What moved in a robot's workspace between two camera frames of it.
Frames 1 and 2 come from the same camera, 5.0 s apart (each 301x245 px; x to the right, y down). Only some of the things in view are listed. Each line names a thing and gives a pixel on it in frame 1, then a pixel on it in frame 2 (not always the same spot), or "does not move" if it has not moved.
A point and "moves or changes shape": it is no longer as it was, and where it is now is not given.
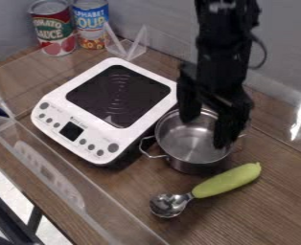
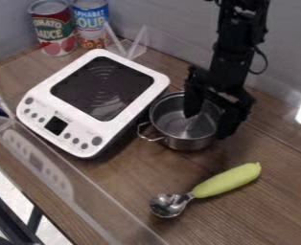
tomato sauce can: x=53 y=18 does not move
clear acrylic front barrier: x=41 y=200 does not move
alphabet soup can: x=91 y=15 does not move
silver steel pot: x=186 y=144 moves or changes shape
